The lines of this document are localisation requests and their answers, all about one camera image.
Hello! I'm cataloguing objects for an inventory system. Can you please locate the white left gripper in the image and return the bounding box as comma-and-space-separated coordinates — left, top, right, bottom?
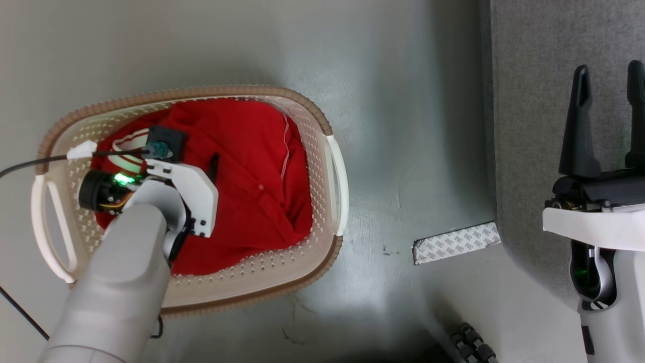
145, 153, 220, 238

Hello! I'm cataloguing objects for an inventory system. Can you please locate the black ribbed roller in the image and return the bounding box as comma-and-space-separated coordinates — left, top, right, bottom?
449, 322, 498, 363

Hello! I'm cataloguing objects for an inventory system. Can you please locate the beige perforated laundry basket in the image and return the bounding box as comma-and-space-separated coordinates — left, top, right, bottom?
31, 85, 350, 318

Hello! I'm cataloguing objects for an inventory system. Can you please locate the thin black floor cable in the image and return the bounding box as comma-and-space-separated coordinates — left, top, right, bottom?
0, 285, 165, 340

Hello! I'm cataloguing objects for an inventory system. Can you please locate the white cable tag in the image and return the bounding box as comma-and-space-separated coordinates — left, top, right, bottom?
67, 141, 97, 160

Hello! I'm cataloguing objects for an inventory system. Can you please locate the thin black camera cable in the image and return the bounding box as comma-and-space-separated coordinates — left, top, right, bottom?
0, 146, 154, 178

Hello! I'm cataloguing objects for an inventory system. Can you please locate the red garment with white stripes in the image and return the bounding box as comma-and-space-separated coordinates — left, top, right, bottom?
91, 98, 314, 276

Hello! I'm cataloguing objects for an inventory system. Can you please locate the grey fabric sofa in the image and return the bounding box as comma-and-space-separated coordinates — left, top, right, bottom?
480, 0, 645, 313

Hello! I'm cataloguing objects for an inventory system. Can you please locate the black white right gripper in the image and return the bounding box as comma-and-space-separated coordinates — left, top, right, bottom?
542, 60, 645, 252

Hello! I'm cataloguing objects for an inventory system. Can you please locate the grey patterned tape strip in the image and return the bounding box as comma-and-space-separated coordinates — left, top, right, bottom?
412, 221, 502, 266

